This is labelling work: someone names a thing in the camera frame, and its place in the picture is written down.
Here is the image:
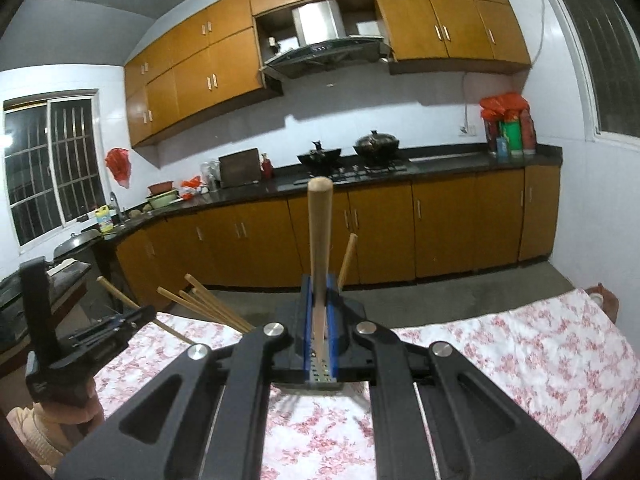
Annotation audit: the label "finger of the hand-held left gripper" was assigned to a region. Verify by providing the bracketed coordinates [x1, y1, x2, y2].
[102, 306, 157, 329]
[67, 324, 143, 361]

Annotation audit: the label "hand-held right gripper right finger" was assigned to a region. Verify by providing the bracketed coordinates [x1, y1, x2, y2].
[326, 273, 583, 480]

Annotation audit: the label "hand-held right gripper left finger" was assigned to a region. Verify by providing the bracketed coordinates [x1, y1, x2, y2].
[55, 274, 315, 480]

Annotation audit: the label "green perforated chopstick holder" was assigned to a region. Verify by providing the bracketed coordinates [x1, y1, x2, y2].
[305, 352, 336, 387]

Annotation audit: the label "person's left forearm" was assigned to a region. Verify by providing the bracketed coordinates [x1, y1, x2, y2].
[6, 402, 93, 471]

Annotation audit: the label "person's left hand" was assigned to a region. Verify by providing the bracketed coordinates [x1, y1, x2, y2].
[35, 379, 107, 435]

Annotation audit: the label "dark side table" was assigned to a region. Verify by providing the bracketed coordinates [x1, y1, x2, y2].
[0, 258, 96, 367]

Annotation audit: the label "green plastic basin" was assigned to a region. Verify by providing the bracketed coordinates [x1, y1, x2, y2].
[147, 192, 184, 210]

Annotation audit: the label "small barred window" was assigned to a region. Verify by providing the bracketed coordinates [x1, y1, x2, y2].
[2, 90, 101, 247]

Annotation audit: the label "orange plastic bag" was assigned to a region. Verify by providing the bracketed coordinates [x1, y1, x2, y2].
[179, 176, 209, 200]

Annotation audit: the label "wooden base cabinets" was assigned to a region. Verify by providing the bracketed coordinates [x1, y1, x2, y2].
[95, 165, 562, 306]

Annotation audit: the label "red hanging plastic bag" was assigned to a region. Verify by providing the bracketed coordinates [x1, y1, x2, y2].
[104, 148, 134, 190]

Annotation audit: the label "black gas stove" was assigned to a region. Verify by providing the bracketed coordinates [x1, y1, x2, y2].
[294, 159, 419, 185]

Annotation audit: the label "clear glass jar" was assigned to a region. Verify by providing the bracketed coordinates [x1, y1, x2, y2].
[200, 160, 222, 194]

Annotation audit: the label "red floral tablecloth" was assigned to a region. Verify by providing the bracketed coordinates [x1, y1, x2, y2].
[92, 287, 640, 480]

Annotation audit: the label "dark wooden cutting board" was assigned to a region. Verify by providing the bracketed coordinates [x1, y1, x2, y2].
[218, 148, 263, 189]

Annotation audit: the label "black wok with lid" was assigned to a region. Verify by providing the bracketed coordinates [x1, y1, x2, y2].
[353, 130, 402, 164]

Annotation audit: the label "black kitchen countertop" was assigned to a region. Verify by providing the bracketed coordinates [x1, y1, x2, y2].
[95, 144, 564, 241]

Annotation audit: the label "red bag of packets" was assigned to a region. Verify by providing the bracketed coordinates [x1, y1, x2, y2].
[480, 92, 539, 159]

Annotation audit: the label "brown stool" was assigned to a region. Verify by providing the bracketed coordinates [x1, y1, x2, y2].
[585, 284, 621, 327]

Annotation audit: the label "steel range hood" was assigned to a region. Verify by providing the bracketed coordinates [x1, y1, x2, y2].
[257, 0, 396, 81]

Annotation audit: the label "large barred window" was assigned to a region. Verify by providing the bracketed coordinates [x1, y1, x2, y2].
[542, 0, 640, 139]

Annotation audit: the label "black wok with handle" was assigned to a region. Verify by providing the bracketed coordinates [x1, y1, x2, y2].
[297, 141, 345, 171]

